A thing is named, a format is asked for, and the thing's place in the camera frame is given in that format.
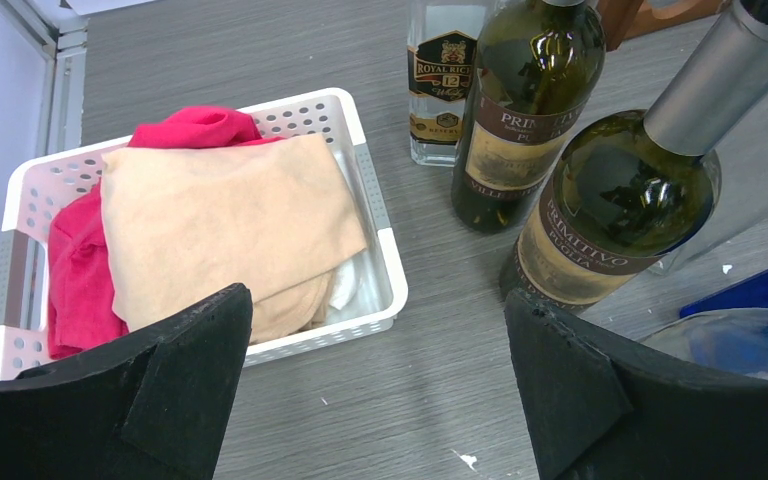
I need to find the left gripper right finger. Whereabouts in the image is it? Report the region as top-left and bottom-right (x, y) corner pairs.
(504, 289), (768, 479)

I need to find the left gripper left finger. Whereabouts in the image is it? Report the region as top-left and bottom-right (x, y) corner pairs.
(0, 283), (253, 479)

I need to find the clear glass bottle front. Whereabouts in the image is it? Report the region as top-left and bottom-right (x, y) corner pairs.
(640, 308), (768, 380)

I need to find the green wine bottle front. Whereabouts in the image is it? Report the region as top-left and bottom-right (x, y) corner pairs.
(498, 1), (768, 312)

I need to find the green wine bottle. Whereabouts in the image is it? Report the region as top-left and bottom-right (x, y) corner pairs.
(498, 1), (768, 312)
(451, 1), (606, 233)

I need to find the tall clear glass bottle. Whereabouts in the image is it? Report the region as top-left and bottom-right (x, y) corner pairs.
(649, 95), (768, 276)

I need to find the green wine bottle middle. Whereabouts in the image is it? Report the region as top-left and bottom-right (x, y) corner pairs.
(451, 1), (606, 233)

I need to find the wooden wine rack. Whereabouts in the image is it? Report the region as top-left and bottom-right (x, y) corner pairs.
(595, 0), (731, 52)

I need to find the clear whisky bottle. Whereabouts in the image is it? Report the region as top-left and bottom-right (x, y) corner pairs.
(407, 1), (495, 167)

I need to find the red cloth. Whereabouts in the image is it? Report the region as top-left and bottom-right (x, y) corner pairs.
(47, 106), (267, 360)

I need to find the white plastic basket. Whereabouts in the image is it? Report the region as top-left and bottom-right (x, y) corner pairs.
(0, 87), (408, 381)

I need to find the beige folded cloth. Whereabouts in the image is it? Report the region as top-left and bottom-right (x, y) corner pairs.
(100, 134), (367, 343)

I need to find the white cloth in basket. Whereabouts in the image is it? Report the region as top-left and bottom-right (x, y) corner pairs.
(327, 254), (365, 316)

